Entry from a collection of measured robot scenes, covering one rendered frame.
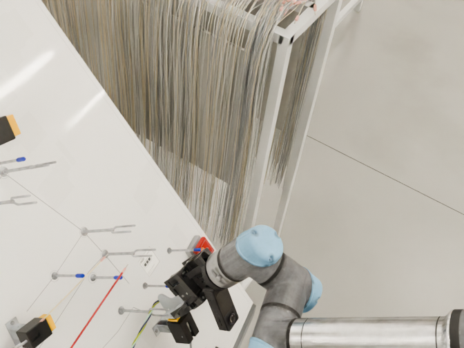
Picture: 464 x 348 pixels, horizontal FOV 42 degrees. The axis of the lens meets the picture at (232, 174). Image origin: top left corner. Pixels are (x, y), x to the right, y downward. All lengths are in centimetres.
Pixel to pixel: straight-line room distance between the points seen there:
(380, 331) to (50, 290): 62
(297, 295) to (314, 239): 185
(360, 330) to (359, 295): 186
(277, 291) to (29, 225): 48
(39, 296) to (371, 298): 191
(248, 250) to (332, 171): 222
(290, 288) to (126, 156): 49
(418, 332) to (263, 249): 30
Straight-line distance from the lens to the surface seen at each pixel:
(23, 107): 122
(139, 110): 211
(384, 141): 353
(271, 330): 107
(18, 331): 114
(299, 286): 113
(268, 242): 109
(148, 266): 140
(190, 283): 123
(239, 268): 112
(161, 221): 144
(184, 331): 136
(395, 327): 99
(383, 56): 413
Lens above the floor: 236
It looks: 49 degrees down
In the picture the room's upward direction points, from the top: 8 degrees clockwise
